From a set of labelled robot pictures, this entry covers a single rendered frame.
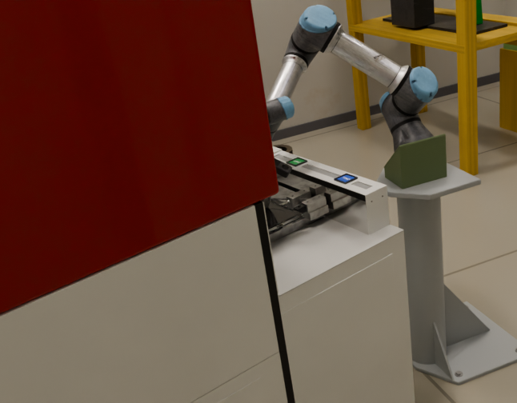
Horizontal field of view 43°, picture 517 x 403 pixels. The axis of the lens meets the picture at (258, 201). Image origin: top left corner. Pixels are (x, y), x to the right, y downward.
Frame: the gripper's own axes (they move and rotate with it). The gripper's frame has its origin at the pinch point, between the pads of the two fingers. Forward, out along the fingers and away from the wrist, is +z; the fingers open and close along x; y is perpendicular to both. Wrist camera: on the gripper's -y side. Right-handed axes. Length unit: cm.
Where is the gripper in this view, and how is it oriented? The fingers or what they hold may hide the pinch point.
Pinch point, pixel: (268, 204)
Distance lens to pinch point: 218.6
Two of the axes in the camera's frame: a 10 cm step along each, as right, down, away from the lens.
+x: -3.3, 4.4, -8.4
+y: -9.3, -0.1, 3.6
